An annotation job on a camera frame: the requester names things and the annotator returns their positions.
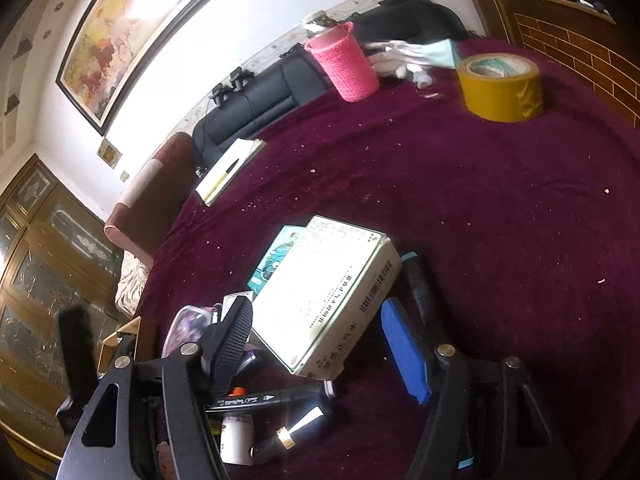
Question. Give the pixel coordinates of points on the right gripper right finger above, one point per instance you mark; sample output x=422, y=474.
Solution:
x=411, y=368

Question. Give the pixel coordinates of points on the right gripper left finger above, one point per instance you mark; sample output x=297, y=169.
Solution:
x=194, y=376

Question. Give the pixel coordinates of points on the cartoon clear pouch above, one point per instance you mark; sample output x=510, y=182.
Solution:
x=188, y=325

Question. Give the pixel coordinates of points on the white small bottle orange cap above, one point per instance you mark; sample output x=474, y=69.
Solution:
x=237, y=437

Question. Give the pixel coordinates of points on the black marker blue cap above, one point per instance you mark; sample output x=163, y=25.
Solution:
x=417, y=284

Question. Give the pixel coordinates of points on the white green medicine box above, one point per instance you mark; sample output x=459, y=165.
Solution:
x=324, y=294

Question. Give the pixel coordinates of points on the cardboard tray box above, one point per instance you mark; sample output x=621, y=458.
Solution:
x=130, y=339

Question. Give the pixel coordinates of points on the black marker purple cap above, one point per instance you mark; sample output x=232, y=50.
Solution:
x=248, y=358

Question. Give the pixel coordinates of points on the small white box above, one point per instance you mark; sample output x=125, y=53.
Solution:
x=230, y=299

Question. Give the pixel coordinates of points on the black silver lipstick tube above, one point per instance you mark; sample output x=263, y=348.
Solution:
x=286, y=438

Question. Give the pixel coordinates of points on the black marker white cap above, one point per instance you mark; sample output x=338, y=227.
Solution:
x=250, y=403

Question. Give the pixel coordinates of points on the floral blanket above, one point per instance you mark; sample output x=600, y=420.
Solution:
x=133, y=277

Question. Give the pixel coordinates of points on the wooden glass door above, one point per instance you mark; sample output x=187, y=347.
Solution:
x=53, y=254

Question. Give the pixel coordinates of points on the purple velvet tablecloth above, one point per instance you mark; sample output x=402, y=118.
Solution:
x=529, y=233

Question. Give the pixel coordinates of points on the brown armchair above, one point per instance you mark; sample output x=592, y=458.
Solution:
x=144, y=213

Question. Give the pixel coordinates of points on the notebook with pen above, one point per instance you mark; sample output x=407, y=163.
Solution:
x=240, y=153

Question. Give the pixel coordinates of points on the yellow tape roll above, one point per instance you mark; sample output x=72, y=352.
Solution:
x=501, y=87

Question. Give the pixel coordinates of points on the black clips on sofa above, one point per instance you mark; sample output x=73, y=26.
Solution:
x=237, y=81

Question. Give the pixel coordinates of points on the white gloves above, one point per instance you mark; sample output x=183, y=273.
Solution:
x=412, y=62

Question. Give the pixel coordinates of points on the pink knitted bottle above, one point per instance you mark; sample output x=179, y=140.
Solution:
x=338, y=53

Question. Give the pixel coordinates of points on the framed painting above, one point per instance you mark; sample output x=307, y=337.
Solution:
x=110, y=48

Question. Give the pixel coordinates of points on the wooden cabinet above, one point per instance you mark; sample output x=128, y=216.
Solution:
x=589, y=44

